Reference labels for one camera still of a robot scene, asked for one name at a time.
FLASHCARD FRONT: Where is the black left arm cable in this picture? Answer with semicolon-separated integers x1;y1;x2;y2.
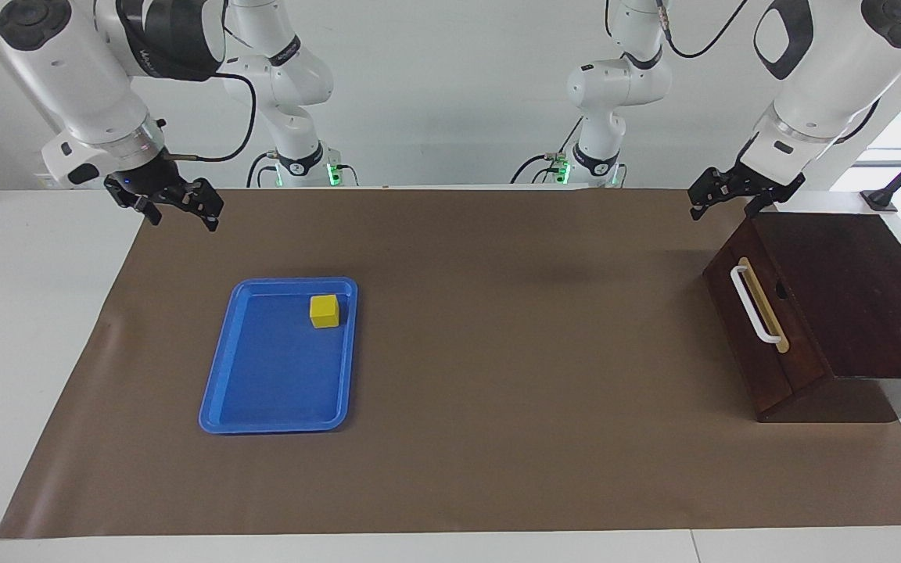
656;0;753;60

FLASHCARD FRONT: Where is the black base cable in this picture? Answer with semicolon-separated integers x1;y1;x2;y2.
246;152;280;189
511;117;583;185

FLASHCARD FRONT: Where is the black left base cable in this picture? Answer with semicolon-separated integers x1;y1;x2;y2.
511;117;583;185

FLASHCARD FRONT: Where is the yellow cube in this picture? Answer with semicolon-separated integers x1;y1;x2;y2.
310;294;341;329

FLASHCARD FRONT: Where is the brown table mat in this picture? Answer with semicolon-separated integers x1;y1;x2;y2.
0;186;901;540

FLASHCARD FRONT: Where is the blue plastic tray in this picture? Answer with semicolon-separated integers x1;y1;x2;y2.
198;277;359;435

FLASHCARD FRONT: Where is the wooden drawer with white handle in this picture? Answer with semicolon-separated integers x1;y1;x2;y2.
724;219;827;396

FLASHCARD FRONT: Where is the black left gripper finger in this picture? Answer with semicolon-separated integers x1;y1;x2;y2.
743;191;781;221
688;167;741;222

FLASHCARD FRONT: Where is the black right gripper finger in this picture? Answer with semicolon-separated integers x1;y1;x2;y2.
184;178;225;233
109;191;163;226

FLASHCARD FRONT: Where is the dark wooden cabinet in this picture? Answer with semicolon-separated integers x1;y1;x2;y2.
703;213;901;425

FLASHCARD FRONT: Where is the black right base cable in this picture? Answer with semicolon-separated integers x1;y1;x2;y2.
246;152;280;189

